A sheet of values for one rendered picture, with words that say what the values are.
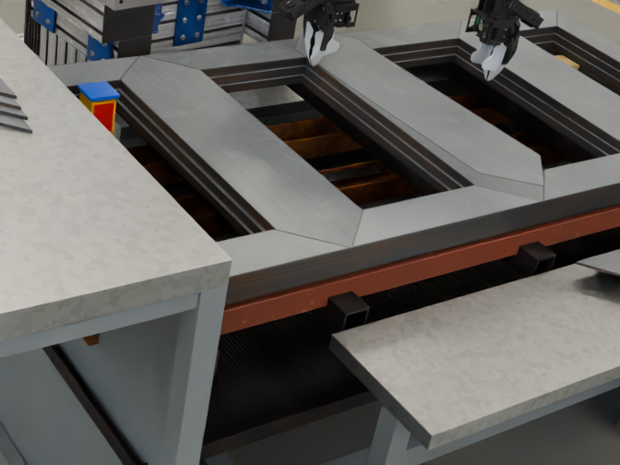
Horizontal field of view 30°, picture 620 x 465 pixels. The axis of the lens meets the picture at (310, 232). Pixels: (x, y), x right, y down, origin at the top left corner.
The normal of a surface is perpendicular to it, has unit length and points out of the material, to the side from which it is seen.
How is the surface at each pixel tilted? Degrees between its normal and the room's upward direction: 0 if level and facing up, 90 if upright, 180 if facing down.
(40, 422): 90
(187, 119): 0
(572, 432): 0
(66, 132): 0
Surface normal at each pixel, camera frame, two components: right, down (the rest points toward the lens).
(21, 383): -0.81, 0.18
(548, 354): 0.17, -0.83
